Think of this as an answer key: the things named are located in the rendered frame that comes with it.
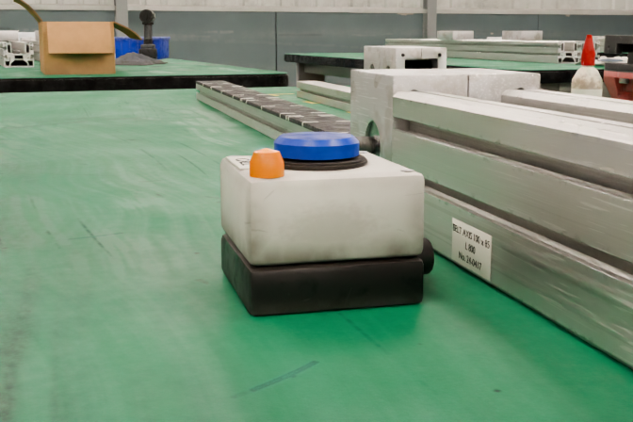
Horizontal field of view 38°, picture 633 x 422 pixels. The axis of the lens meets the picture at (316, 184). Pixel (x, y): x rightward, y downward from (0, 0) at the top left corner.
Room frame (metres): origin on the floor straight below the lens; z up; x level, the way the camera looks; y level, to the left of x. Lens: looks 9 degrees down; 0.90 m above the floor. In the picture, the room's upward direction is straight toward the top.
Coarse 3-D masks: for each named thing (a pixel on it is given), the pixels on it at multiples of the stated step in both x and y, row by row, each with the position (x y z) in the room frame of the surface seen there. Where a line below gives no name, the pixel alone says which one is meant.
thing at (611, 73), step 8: (632, 56) 0.69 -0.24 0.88; (608, 64) 0.68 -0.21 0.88; (616, 64) 0.67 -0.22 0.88; (624, 64) 0.66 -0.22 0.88; (632, 64) 0.66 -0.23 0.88; (608, 72) 0.68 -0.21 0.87; (616, 72) 0.67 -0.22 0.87; (624, 72) 0.66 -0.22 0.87; (632, 72) 0.65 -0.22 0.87; (608, 80) 0.68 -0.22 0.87; (616, 80) 0.67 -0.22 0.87; (624, 80) 0.67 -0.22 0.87; (632, 80) 0.67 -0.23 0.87; (608, 88) 0.69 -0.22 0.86; (616, 88) 0.67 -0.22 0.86; (624, 88) 0.68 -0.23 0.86; (632, 88) 0.67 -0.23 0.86; (616, 96) 0.68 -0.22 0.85; (624, 96) 0.68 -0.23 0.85; (632, 96) 0.68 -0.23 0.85
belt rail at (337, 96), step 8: (304, 88) 1.68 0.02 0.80; (312, 88) 1.63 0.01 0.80; (320, 88) 1.57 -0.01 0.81; (328, 88) 1.53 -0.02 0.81; (336, 88) 1.52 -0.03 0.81; (344, 88) 1.52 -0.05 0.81; (304, 96) 1.68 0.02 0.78; (312, 96) 1.63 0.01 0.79; (320, 96) 1.58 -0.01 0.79; (328, 96) 1.55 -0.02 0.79; (336, 96) 1.48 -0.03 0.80; (344, 96) 1.44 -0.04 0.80; (328, 104) 1.53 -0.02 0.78; (336, 104) 1.48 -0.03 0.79; (344, 104) 1.44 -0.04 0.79
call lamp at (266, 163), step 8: (256, 152) 0.39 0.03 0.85; (264, 152) 0.39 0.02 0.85; (272, 152) 0.39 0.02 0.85; (256, 160) 0.39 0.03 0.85; (264, 160) 0.38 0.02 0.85; (272, 160) 0.38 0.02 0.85; (280, 160) 0.39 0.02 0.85; (256, 168) 0.38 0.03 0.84; (264, 168) 0.38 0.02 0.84; (272, 168) 0.38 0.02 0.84; (280, 168) 0.39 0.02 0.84; (256, 176) 0.38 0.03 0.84; (264, 176) 0.38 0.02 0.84; (272, 176) 0.38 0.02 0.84; (280, 176) 0.39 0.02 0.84
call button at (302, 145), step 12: (300, 132) 0.44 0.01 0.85; (312, 132) 0.44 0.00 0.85; (324, 132) 0.44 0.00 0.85; (276, 144) 0.42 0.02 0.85; (288, 144) 0.41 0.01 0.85; (300, 144) 0.41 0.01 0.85; (312, 144) 0.41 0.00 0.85; (324, 144) 0.41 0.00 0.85; (336, 144) 0.41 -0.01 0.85; (348, 144) 0.41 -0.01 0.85; (288, 156) 0.41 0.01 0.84; (300, 156) 0.41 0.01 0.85; (312, 156) 0.41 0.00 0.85; (324, 156) 0.41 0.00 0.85; (336, 156) 0.41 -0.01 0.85; (348, 156) 0.41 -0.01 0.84
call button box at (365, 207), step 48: (240, 192) 0.40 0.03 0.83; (288, 192) 0.38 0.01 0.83; (336, 192) 0.39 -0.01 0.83; (384, 192) 0.39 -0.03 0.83; (240, 240) 0.40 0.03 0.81; (288, 240) 0.38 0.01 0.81; (336, 240) 0.39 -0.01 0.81; (384, 240) 0.39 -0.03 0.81; (240, 288) 0.40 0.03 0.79; (288, 288) 0.38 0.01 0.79; (336, 288) 0.39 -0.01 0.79; (384, 288) 0.39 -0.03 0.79
